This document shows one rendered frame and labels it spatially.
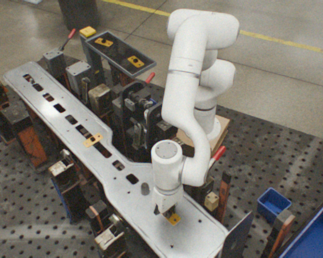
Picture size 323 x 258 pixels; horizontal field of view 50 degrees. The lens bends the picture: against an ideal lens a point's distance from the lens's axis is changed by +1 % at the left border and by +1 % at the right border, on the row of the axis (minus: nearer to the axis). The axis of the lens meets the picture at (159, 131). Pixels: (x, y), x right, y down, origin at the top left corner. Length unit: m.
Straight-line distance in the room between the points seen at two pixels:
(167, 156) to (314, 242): 0.55
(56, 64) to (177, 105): 1.07
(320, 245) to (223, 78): 0.69
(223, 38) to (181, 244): 0.65
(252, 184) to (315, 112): 1.60
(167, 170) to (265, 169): 0.89
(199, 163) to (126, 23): 3.38
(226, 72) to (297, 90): 1.95
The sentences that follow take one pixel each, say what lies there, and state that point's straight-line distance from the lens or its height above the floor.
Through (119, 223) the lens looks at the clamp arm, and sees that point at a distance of 1.09.
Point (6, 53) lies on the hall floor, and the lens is 4.09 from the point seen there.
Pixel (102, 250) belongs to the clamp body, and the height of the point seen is 1.04.
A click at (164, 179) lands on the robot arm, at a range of 0.96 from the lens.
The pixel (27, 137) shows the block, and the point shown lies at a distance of 1.67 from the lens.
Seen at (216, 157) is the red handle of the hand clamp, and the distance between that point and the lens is 1.19.
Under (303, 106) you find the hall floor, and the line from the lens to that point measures 3.18.
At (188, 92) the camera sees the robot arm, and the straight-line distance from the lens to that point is 0.92.
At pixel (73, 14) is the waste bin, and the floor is 0.22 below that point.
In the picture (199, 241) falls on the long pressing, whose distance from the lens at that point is 1.17.
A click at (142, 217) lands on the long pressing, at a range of 1.21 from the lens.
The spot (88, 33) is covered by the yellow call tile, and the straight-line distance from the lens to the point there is 1.79.
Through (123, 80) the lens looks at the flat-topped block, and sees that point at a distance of 1.64.
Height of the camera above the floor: 2.06
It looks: 47 degrees down
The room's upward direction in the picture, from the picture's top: 3 degrees counter-clockwise
